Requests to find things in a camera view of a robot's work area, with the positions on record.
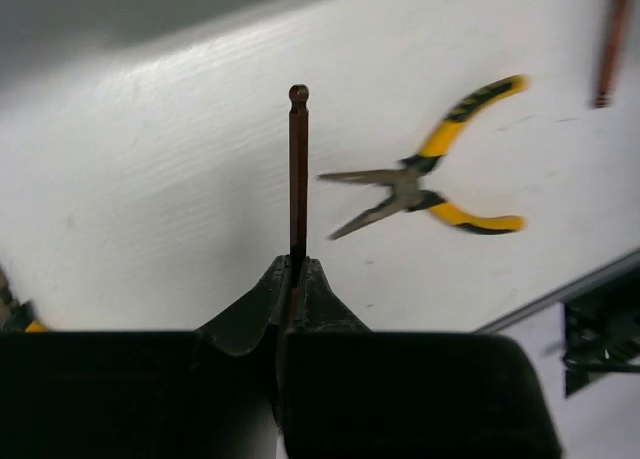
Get left yellow black pliers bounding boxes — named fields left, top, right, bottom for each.
left=0, top=271, right=49, bottom=333

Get right yellow black pliers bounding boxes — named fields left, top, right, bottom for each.
left=316, top=74, right=531, bottom=241

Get yellow black pliers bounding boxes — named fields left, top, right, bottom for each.
left=0, top=271, right=49, bottom=333
left=316, top=74, right=531, bottom=241

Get dark hex key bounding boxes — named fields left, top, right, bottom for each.
left=289, top=84, right=309, bottom=323
left=592, top=0, right=631, bottom=109

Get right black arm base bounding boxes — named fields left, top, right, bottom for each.
left=562, top=276, right=639, bottom=398

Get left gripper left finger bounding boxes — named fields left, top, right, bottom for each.
left=1, top=256, right=291, bottom=458

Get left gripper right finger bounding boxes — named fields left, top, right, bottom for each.
left=281, top=260, right=563, bottom=458

